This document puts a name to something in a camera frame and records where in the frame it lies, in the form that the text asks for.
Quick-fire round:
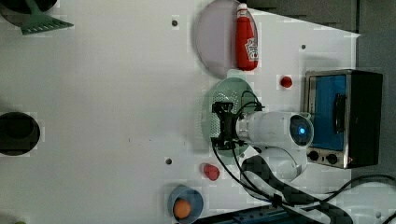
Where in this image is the small red strawberry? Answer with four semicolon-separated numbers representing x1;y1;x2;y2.
280;76;293;89

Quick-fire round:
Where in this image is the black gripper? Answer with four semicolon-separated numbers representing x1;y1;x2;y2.
211;102;245;151

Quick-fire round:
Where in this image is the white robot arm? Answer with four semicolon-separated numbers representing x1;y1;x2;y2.
211;102;395;224

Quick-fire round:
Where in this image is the blue bowl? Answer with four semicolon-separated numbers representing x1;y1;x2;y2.
167;185;204;224

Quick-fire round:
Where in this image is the green plastic strainer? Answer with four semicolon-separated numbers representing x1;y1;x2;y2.
201;68;260;166

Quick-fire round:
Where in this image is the black cylinder cup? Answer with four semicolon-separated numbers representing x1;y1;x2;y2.
0;112;40;156

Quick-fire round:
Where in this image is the black toaster oven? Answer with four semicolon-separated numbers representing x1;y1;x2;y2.
304;69;383;169

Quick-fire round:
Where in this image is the round grey plate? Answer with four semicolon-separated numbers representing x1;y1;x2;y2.
194;0;258;78

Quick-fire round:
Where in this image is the red ketchup bottle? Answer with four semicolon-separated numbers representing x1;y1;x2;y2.
235;4;259;71

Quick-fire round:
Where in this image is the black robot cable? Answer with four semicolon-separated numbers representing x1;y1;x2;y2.
211;90;396;218

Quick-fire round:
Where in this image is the orange ball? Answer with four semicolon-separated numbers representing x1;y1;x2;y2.
173;199;191;219

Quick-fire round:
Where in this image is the red green strawberry toy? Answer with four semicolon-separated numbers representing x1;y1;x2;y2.
203;163;219;181

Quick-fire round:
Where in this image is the green spatula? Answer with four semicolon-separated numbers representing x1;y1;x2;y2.
21;0;73;35

